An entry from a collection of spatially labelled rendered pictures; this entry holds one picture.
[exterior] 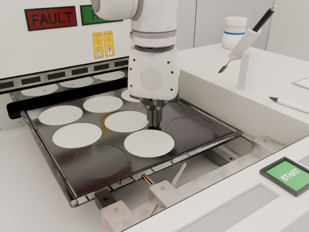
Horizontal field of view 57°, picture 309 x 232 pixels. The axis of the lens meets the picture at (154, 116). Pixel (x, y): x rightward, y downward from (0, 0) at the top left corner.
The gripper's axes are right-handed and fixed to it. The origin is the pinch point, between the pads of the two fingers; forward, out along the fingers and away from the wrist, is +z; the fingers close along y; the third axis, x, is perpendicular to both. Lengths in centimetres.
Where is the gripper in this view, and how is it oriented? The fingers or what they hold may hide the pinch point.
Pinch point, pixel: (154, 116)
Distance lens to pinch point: 62.3
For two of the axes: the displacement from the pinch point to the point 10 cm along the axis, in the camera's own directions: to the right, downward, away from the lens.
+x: 2.5, -4.5, 8.6
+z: 0.0, 8.9, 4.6
